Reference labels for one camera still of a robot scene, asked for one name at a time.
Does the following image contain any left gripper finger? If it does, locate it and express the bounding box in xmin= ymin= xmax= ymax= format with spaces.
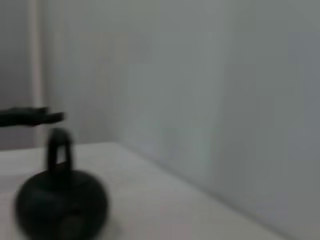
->
xmin=0 ymin=106 xmax=50 ymax=117
xmin=0 ymin=111 xmax=66 ymax=128

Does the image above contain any black round teapot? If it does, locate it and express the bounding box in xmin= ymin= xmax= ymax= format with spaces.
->
xmin=14 ymin=127 xmax=110 ymax=240

